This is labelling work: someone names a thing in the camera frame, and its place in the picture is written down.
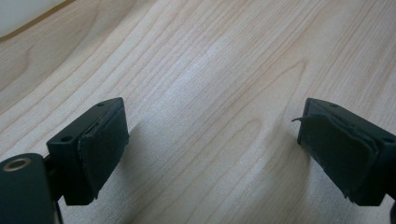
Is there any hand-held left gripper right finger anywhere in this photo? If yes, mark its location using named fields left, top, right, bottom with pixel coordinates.
left=291, top=97, right=396, bottom=207

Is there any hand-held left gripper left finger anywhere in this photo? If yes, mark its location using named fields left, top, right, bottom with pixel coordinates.
left=46, top=96, right=131, bottom=206

